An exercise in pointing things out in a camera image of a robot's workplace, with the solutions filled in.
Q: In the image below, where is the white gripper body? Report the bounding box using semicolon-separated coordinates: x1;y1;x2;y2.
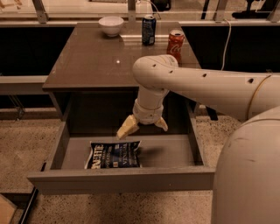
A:
133;100;164;125

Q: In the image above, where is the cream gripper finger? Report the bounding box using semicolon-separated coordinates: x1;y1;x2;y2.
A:
155;117;168;131
116;115;139;139

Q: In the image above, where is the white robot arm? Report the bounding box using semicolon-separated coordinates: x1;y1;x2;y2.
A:
117;55;280;224

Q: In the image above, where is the blue chip bag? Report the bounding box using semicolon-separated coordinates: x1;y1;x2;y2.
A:
84;141;141;169

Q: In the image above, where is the blue soda can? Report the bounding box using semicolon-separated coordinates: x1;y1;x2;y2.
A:
142;15;157;46

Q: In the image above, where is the red cola can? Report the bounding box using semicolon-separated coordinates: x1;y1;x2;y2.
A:
166;30;185;63

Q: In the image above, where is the white ceramic bowl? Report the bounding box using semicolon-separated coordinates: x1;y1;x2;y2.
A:
98;16;124;37

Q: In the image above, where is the grey cabinet counter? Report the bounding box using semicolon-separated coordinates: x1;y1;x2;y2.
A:
42;21;202;120

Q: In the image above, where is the black floor frame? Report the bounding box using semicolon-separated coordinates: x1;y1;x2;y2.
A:
0;187;39;224

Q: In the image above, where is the grey window ledge rail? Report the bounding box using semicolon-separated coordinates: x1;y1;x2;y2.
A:
0;75;47;95

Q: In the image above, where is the white power cable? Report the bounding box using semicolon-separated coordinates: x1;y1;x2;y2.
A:
220;18;232;72

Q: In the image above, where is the open grey top drawer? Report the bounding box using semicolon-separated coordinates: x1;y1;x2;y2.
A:
27;101;214;194

